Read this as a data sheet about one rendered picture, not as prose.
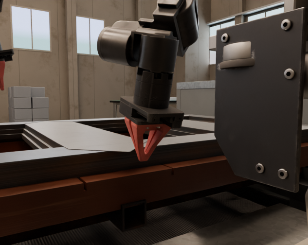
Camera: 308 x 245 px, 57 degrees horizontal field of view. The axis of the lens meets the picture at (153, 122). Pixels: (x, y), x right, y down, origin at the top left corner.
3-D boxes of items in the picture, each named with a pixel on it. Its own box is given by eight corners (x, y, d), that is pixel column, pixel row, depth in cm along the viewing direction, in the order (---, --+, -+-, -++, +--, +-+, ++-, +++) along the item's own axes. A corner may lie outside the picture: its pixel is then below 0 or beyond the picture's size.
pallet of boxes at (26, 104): (9, 131, 770) (7, 87, 759) (40, 129, 813) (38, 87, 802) (15, 136, 670) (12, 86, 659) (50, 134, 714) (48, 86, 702)
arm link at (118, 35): (188, -12, 42) (196, 34, 49) (125, -15, 47) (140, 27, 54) (151, 43, 37) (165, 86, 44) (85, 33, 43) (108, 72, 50)
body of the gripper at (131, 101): (147, 126, 40) (154, 74, 38) (117, 106, 48) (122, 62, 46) (184, 124, 44) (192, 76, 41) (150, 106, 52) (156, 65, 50)
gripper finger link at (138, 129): (131, 169, 45) (138, 112, 42) (113, 151, 50) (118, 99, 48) (167, 164, 48) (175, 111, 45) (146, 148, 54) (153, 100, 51)
